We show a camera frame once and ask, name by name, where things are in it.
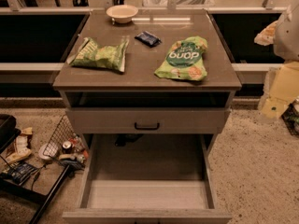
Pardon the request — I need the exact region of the open bottom drawer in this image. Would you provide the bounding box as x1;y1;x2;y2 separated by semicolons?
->
63;134;232;224

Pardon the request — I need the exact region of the black drawer handle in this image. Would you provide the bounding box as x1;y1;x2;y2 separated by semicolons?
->
134;122;160;131

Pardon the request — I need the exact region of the small dark blue packet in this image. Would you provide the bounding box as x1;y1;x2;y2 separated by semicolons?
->
135;31;162;48

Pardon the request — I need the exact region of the white ceramic bowl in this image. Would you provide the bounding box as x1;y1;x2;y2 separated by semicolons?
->
107;5;138;24

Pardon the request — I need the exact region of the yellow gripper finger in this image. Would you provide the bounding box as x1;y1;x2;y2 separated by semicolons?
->
254;21;299;119

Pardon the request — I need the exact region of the black wire basket right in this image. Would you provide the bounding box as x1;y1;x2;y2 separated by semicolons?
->
282;105;299;136

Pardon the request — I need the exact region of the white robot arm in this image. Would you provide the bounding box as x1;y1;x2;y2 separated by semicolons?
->
254;0;299;119

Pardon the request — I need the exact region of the soda can in basket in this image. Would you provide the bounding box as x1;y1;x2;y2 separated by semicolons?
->
62;141;72;154

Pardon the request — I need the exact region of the white round lid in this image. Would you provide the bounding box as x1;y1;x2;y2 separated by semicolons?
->
38;143;59;161

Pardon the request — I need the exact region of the green round-logo snack bag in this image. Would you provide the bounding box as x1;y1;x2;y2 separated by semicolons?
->
154;36;207;81

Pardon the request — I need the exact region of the black wire basket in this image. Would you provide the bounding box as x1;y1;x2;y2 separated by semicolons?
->
282;105;299;136
48;116;88;170

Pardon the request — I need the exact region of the grey drawer cabinet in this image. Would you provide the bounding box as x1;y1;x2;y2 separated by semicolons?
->
51;8;243;224

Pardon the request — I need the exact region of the white snack package on floor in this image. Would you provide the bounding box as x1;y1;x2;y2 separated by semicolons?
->
6;127;33;164

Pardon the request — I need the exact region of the closed upper drawer front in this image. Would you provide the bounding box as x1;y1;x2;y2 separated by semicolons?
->
66;107;230;133

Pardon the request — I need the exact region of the green jalapeno chip bag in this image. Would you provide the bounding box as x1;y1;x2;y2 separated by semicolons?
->
66;37;129;73

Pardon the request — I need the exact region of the dark blue packet on floor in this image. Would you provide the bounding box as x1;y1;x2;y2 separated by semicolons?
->
0;161;37;185

